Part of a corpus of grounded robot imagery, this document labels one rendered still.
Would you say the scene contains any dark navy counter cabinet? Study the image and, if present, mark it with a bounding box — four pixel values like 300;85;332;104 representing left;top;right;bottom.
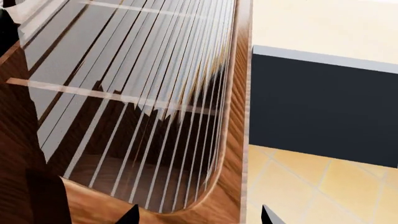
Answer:
248;45;398;169

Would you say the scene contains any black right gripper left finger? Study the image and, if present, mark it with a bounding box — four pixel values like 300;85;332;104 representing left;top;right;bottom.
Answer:
117;203;140;224

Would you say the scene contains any wooden cabinet body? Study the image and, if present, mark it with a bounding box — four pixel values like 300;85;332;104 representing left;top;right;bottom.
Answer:
0;42;73;224

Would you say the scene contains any wooden dish rack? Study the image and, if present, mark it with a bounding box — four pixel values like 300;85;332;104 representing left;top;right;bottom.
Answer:
17;0;253;224

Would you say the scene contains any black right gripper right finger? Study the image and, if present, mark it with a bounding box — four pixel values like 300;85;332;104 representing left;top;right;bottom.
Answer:
261;204;285;224

